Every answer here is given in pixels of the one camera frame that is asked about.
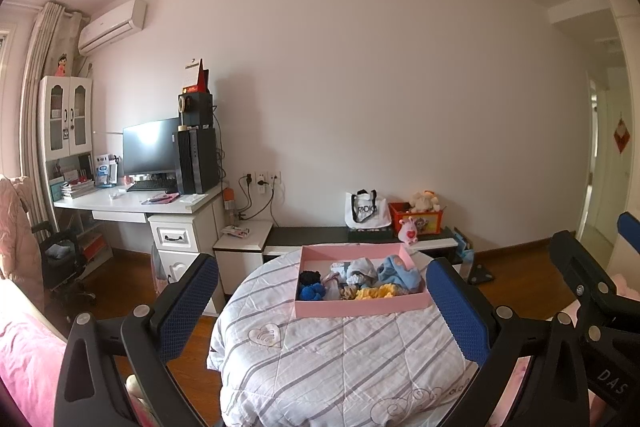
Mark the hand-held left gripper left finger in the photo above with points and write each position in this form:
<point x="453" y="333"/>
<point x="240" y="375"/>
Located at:
<point x="187" y="302"/>

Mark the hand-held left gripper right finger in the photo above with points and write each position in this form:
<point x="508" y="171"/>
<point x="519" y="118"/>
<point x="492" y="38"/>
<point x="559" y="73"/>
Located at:
<point x="457" y="307"/>

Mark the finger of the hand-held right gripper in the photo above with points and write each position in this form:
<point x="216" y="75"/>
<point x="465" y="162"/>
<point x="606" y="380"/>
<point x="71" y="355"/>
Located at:
<point x="575" y="267"/>
<point x="631" y="229"/>

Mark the light blue knitted doll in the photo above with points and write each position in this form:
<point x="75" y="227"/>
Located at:
<point x="397" y="276"/>

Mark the yellow knitted piece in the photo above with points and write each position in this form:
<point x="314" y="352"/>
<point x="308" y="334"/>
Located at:
<point x="377" y="292"/>

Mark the pink cardboard box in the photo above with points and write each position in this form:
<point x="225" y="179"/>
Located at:
<point x="360" y="306"/>

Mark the navy knitted scrunchie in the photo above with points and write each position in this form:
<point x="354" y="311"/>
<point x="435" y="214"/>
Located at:
<point x="310" y="278"/>

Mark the blue knitted soft toy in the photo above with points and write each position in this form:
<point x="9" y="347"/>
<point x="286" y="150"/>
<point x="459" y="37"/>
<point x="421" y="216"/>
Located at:
<point x="312" y="292"/>

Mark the black metal base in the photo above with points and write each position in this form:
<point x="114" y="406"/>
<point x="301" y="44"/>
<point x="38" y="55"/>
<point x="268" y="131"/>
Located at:
<point x="479" y="275"/>

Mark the light blue box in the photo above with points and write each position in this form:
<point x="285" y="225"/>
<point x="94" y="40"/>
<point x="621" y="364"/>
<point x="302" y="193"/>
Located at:
<point x="464" y="247"/>

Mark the white desk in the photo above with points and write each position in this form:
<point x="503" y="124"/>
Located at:
<point x="175" y="232"/>

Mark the low white cabinet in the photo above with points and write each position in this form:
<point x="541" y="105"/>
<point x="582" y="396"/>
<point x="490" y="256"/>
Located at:
<point x="240" y="252"/>

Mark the pink patterned pouch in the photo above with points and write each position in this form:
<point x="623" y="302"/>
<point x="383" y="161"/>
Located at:
<point x="236" y="232"/>

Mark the red storage box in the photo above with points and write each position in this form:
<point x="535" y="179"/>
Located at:
<point x="430" y="223"/>

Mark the pink white plush toy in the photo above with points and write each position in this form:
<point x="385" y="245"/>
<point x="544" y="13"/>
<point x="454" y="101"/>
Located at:
<point x="409" y="232"/>

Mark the red door ornament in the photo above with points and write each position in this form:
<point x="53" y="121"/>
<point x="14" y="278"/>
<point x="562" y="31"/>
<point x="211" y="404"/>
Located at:
<point x="622" y="136"/>

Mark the white book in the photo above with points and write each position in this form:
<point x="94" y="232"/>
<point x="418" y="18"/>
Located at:
<point x="195" y="202"/>

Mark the pink notebook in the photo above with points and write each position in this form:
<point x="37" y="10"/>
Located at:
<point x="161" y="198"/>

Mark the leopard print scrunchie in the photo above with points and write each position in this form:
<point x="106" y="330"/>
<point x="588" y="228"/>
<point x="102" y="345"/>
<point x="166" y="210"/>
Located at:
<point x="348" y="292"/>

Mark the orange white bottle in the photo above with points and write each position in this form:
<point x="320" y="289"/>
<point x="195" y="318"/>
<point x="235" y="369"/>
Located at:
<point x="229" y="199"/>

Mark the beige plush toy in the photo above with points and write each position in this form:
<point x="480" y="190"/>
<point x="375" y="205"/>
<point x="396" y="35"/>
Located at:
<point x="425" y="201"/>

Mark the black keyboard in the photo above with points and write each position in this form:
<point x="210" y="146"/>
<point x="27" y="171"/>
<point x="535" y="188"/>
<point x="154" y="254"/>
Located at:
<point x="152" y="186"/>

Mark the white beaded item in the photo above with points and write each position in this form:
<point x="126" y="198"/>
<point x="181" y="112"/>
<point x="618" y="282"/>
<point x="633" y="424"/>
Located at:
<point x="340" y="266"/>

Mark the black office chair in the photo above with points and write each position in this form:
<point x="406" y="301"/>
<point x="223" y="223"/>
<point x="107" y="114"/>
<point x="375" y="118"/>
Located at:
<point x="60" y="267"/>

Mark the white shopping bag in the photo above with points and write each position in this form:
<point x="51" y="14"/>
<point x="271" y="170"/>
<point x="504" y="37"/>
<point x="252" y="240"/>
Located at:
<point x="367" y="209"/>

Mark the low black bench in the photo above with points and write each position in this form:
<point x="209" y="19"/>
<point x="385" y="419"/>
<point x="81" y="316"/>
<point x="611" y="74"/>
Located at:
<point x="310" y="237"/>

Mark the black computer tower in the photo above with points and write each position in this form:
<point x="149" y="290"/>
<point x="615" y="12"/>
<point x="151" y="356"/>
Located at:
<point x="197" y="162"/>

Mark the blue white box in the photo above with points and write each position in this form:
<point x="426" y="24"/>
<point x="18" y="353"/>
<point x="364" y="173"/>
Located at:
<point x="105" y="169"/>

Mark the stack of books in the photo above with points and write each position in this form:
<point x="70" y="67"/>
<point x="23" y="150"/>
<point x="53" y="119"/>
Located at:
<point x="77" y="189"/>

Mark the black computer monitor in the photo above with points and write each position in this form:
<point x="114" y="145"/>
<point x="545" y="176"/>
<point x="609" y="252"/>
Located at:
<point x="150" y="147"/>

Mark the pink bedding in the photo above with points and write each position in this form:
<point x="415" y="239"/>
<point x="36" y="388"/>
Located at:
<point x="25" y="367"/>

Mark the black box on tower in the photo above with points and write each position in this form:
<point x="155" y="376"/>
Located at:
<point x="197" y="109"/>

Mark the white glass door cabinet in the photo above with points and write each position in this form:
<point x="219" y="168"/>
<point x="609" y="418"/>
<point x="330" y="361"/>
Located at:
<point x="65" y="117"/>

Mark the red pointed paper box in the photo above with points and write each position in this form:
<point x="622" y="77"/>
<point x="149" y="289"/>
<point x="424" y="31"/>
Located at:
<point x="200" y="79"/>

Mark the red doll figure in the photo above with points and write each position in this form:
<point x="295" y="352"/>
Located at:
<point x="62" y="66"/>

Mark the white air conditioner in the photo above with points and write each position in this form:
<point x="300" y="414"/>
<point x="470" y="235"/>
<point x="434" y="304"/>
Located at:
<point x="112" y="27"/>

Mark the white wall sockets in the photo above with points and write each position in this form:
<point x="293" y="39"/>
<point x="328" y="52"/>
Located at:
<point x="262" y="181"/>

